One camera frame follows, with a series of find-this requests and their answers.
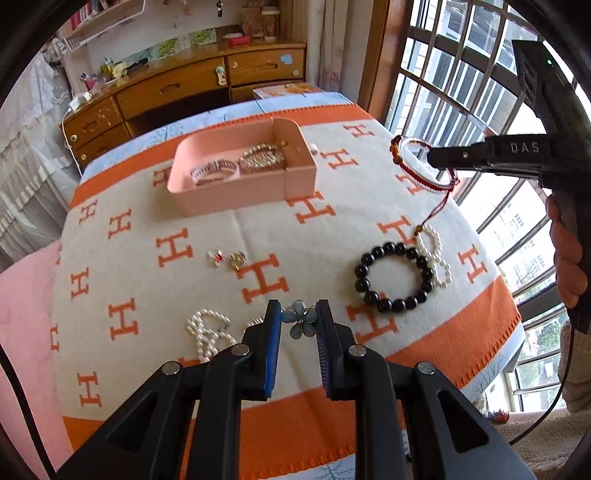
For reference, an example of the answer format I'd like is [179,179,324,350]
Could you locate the brown patterned paper bag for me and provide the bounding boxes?
[240,4,282,38]

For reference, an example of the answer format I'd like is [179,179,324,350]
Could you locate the pale floral curtain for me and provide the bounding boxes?
[307,0,370,95]

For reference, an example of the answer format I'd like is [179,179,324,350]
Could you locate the silver bracelet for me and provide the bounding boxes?
[189,157,241,186]

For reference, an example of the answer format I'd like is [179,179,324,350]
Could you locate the orange patterned cream blanket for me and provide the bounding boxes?
[51,104,525,480]

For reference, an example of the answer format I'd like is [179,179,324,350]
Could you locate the blue flower brooch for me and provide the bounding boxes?
[281,300,319,340]

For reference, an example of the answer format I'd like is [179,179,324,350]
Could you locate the row of books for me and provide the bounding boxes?
[69,0,122,29]

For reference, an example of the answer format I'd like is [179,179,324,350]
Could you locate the white wire rack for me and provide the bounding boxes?
[60,0,148,52]

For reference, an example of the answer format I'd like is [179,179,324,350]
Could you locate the person's right hand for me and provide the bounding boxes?
[547,195,590,310]

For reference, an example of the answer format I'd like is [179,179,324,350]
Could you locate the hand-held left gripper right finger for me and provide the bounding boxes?
[315,299,539,480]

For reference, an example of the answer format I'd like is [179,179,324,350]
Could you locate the green picture cards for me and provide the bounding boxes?
[151,28,219,58]

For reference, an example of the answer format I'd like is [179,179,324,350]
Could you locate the wooden window frame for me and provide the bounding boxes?
[358,0,416,124]

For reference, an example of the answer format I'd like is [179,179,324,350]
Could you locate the white pearl bracelet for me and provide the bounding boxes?
[416,224,452,291]

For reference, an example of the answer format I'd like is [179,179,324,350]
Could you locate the white pearl necklace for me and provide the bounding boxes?
[185,308,264,363]

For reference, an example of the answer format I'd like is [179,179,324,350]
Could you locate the pink jewelry tray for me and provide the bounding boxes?
[166,117,319,217]

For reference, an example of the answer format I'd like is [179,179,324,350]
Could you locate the red string bracelet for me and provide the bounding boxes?
[390,135,461,236]

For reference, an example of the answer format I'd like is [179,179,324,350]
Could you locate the gold chain bracelet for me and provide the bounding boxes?
[238,143,288,175]

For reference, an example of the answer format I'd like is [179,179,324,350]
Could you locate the cream knitted cloth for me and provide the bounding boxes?
[485,408,580,468]

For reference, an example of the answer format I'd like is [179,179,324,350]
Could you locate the black bead bracelet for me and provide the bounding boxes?
[354,242,435,315]

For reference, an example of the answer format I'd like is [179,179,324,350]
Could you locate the wooden desk with drawers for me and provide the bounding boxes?
[62,42,308,169]

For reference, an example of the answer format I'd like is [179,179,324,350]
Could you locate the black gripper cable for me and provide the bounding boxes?
[508,318,575,446]

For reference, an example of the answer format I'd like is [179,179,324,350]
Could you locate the black window grille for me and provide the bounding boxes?
[383,0,591,416]

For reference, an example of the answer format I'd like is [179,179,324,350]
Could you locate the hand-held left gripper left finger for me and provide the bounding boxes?
[55,299,283,480]

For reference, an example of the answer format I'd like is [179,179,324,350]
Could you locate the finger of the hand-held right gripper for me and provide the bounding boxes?
[426,144,485,170]

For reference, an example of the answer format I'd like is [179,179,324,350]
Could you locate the lace-covered furniture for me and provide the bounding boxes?
[0,50,83,273]

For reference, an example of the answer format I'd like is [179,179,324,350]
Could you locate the orange magazine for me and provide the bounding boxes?
[253,83,325,100]

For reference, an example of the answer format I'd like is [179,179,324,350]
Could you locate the pink blanket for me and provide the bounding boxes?
[0,240,77,480]

